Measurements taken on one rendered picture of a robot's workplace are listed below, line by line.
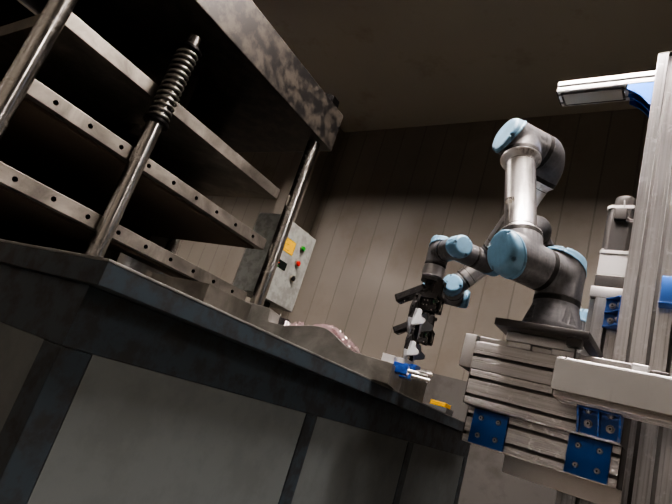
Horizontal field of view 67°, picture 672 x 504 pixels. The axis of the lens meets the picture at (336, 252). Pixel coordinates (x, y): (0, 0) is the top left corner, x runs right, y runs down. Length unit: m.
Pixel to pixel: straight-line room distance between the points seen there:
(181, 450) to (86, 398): 0.23
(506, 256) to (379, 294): 2.63
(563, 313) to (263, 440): 0.79
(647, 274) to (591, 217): 2.07
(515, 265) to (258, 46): 1.30
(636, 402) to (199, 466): 0.85
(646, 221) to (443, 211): 2.46
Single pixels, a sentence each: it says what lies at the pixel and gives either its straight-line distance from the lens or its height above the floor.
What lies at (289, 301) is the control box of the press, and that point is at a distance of 2.55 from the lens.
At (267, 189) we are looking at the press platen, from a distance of 2.31.
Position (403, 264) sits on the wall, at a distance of 3.93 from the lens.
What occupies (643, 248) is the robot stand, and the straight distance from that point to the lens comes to 1.66.
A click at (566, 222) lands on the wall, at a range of 3.67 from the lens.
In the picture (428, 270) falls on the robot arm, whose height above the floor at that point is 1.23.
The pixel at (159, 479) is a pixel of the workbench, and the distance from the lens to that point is 0.99.
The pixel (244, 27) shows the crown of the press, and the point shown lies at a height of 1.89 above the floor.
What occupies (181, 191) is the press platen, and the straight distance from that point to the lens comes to 1.95.
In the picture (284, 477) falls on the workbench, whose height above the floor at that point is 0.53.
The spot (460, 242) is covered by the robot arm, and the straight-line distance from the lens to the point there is 1.70.
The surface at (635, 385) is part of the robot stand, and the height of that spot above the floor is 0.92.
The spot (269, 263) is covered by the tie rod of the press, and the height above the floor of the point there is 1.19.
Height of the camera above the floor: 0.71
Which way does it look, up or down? 16 degrees up
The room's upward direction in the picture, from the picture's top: 18 degrees clockwise
